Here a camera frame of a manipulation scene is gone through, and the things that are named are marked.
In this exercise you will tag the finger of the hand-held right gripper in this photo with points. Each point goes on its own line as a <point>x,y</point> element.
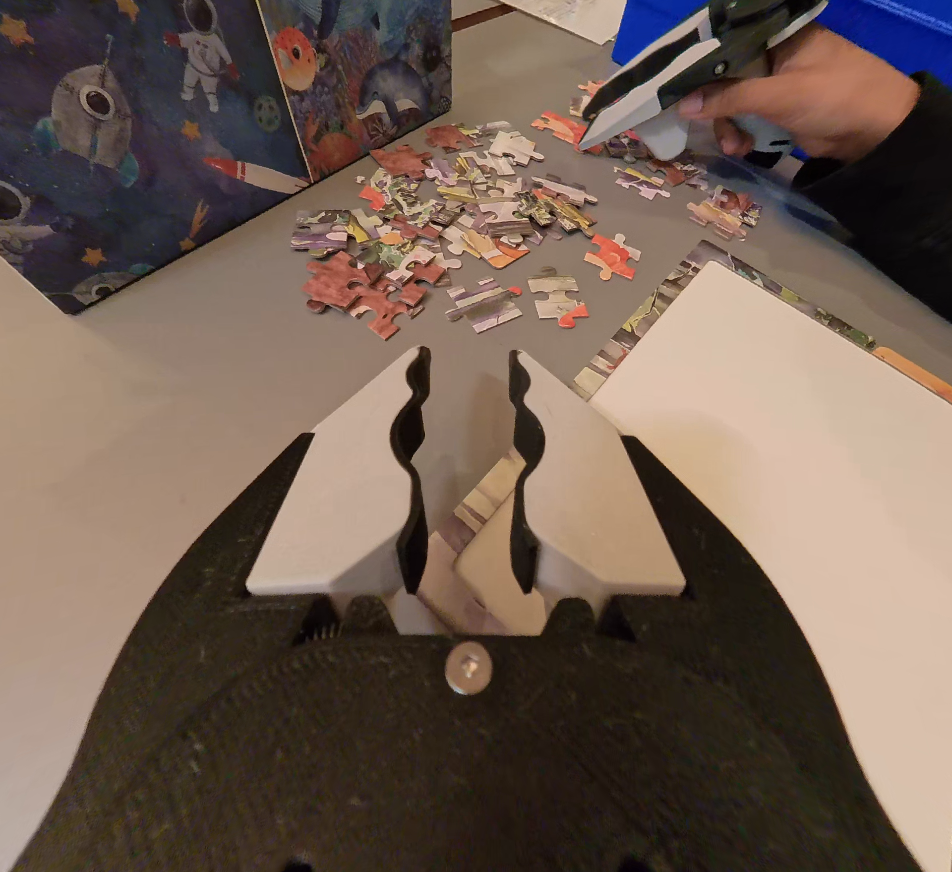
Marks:
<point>621,117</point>
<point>669,46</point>

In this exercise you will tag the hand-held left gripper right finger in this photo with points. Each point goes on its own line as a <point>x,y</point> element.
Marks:
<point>602,515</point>

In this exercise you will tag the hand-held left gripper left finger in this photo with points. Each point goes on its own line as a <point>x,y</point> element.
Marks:
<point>327,515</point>

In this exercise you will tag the jigsaw puzzle frame board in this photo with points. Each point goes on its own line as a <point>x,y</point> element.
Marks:
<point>781,478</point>

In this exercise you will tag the pile of jigsaw puzzle pieces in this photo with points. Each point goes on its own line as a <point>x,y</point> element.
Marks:
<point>461,217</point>

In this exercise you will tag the person's right forearm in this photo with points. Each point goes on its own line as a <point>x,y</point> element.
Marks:
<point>900,202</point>

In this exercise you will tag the person's right hand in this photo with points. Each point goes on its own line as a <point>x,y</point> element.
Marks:
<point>840,91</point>

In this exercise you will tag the blue plastic bin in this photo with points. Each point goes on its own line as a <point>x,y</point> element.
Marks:
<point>892,24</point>

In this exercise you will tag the illustrated cardboard puzzle box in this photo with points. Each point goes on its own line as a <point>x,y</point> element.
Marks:
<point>149,105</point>

